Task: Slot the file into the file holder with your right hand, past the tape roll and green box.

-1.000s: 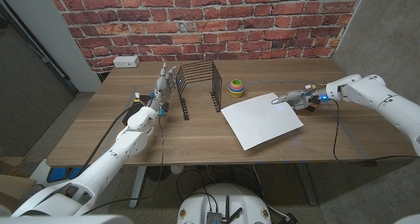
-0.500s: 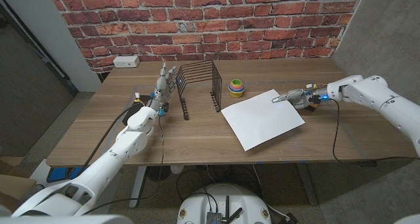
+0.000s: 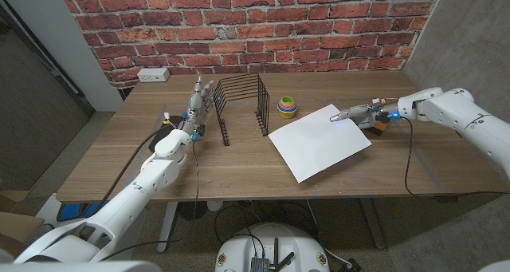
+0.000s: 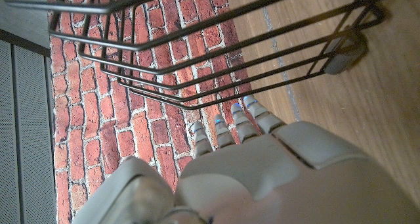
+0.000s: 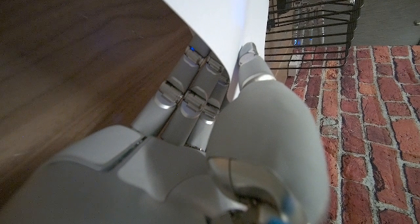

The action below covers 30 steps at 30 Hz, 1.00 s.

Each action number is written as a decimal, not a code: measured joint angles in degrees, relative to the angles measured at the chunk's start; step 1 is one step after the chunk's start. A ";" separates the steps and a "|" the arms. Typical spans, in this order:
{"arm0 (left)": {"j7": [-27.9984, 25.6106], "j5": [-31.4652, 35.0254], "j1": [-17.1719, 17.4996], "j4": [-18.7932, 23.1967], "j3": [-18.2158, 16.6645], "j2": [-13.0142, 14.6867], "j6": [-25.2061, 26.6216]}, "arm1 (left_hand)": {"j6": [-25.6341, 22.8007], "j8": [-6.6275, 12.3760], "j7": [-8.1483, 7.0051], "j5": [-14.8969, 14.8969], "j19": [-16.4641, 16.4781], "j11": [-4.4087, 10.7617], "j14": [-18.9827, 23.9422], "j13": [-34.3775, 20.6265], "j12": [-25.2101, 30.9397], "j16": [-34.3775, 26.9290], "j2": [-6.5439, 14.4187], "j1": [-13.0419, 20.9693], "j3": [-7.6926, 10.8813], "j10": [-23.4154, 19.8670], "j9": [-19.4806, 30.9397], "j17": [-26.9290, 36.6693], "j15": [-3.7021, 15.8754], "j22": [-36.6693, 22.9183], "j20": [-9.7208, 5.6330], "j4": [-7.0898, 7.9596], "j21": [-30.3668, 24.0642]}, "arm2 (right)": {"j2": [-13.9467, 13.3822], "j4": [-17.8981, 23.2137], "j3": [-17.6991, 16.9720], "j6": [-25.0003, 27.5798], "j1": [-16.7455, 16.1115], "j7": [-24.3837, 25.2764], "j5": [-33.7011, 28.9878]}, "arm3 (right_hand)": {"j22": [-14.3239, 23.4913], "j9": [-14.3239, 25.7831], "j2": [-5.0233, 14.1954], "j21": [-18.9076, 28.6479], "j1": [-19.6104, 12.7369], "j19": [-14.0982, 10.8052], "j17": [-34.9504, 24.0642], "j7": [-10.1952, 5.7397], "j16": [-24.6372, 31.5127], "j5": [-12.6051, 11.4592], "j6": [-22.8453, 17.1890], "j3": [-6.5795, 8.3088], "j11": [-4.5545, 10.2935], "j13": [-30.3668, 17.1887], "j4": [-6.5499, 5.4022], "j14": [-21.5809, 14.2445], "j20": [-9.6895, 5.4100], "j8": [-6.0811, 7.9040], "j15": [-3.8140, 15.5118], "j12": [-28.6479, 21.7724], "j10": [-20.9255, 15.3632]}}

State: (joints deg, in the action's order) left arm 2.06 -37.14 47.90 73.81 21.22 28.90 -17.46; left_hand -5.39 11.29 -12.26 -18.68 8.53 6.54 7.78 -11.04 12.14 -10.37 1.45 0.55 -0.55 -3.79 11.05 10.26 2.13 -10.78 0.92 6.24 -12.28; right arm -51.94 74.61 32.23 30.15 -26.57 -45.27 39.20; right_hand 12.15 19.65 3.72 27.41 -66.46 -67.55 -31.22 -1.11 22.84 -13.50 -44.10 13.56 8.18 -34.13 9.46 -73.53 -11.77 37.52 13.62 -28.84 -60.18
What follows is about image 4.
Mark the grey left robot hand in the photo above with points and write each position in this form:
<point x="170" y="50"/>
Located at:
<point x="279" y="184"/>

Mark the brick print backdrop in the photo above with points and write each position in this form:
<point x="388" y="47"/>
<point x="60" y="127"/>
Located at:
<point x="98" y="135"/>

